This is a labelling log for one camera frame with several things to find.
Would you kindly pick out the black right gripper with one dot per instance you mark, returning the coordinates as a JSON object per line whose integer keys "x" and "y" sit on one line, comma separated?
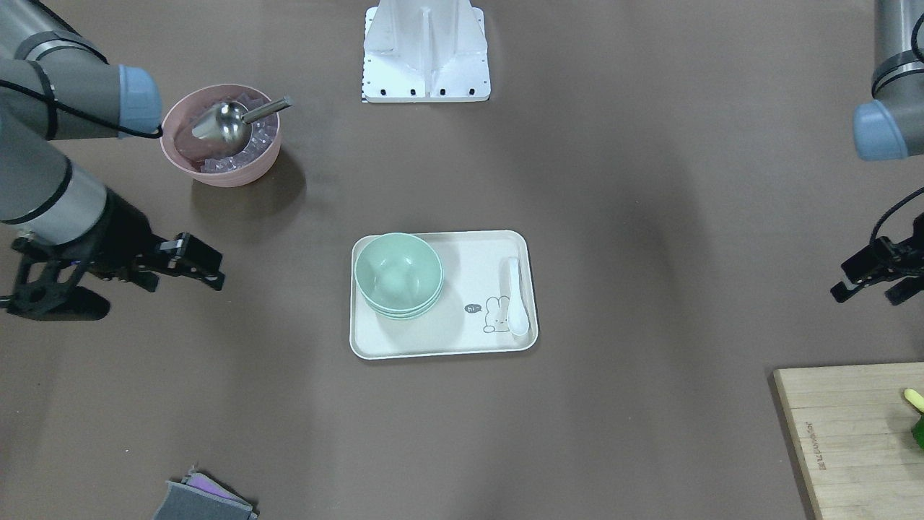
{"x": 124, "y": 244}

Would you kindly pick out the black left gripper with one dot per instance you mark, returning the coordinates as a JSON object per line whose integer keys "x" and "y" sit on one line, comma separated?
{"x": 894, "y": 259}

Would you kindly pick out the green bowl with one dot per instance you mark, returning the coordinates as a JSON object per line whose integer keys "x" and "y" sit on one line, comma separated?
{"x": 404, "y": 315}
{"x": 398, "y": 302}
{"x": 398, "y": 263}

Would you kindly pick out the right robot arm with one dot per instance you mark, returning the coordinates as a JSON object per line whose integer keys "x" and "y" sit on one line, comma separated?
{"x": 56, "y": 84}

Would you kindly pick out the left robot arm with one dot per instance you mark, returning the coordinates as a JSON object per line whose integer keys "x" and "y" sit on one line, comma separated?
{"x": 890, "y": 127}

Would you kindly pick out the pink bowl with ice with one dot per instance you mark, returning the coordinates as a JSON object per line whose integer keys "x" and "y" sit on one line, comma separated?
{"x": 221, "y": 165}

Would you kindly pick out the yellow plastic knife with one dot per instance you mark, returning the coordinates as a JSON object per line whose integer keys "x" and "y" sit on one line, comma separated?
{"x": 915, "y": 398}

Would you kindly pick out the wooden cutting board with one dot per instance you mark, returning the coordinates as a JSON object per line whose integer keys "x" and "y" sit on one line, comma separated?
{"x": 852, "y": 432}

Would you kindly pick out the metal scoop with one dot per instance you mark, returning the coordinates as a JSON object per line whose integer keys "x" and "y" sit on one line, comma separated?
{"x": 228, "y": 122}

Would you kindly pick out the green lime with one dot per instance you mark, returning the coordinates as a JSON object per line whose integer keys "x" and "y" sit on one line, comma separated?
{"x": 918, "y": 432}

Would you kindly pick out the green bowl on tray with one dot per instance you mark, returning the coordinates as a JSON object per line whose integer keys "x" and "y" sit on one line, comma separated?
{"x": 404, "y": 315}

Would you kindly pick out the grey and pink cloth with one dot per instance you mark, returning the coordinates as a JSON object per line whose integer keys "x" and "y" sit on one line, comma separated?
{"x": 200, "y": 496}

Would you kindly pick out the cream serving tray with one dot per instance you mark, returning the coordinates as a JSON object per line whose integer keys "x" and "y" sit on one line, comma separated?
{"x": 470, "y": 316}

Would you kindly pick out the white plastic spoon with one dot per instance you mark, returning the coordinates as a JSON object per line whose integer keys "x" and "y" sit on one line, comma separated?
{"x": 517, "y": 317}

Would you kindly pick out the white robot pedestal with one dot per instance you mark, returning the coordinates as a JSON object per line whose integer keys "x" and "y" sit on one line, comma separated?
{"x": 425, "y": 52}

